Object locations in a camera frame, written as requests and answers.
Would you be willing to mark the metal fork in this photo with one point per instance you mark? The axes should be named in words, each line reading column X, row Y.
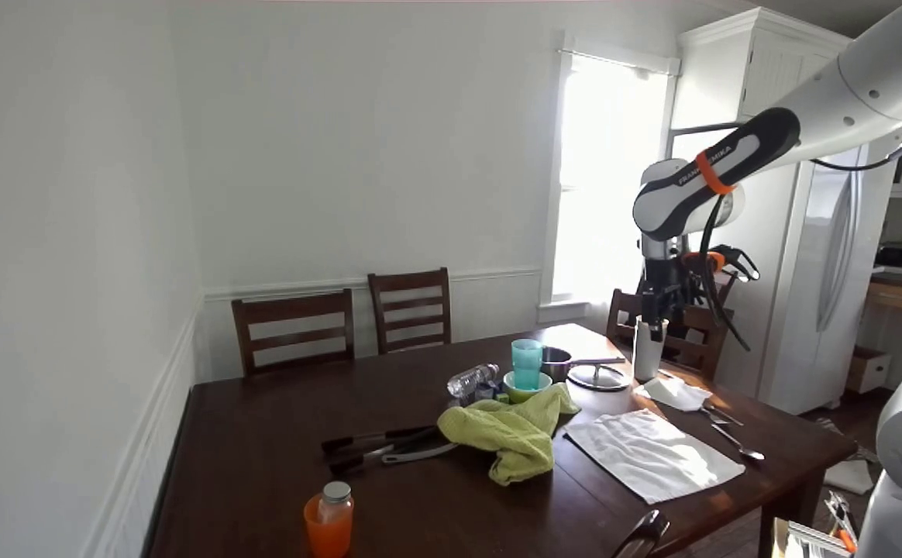
column 725, row 413

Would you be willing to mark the tall steel tumbler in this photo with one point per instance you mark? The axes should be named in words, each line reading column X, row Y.
column 646, row 354

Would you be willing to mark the white tall cabinet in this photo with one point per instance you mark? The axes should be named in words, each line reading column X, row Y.
column 738, row 74

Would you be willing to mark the clear crumpled plastic container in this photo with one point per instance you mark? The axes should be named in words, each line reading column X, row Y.
column 474, row 381

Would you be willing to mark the steel pot lid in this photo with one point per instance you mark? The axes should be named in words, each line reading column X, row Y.
column 599, row 380

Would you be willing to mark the white towel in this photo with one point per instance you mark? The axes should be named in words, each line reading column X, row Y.
column 653, row 454

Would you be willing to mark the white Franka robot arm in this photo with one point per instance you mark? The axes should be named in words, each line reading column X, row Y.
column 864, row 83

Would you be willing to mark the white paper napkin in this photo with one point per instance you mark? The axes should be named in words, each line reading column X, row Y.
column 673, row 391

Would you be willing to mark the metal spoon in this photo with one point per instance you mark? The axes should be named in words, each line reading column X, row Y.
column 737, row 441

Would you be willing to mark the teal plastic cup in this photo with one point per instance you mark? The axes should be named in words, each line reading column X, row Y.
column 530, row 361

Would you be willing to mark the white refrigerator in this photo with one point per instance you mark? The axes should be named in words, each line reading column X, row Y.
column 825, row 289

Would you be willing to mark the teal bowl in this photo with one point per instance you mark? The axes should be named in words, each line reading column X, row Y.
column 530, row 390

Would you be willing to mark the orange juice bottle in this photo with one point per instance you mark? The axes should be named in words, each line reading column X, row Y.
column 329, row 523

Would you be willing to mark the bright window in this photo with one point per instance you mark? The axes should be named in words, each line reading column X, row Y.
column 608, row 176

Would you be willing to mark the metal tongs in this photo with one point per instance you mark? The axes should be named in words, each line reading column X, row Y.
column 644, row 532

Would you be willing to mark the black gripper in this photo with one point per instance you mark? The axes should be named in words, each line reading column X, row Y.
column 665, row 278

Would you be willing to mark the steel saucepan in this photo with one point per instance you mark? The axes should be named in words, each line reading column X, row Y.
column 564, row 361

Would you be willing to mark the green cloth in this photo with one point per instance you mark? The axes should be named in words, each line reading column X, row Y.
column 514, row 429

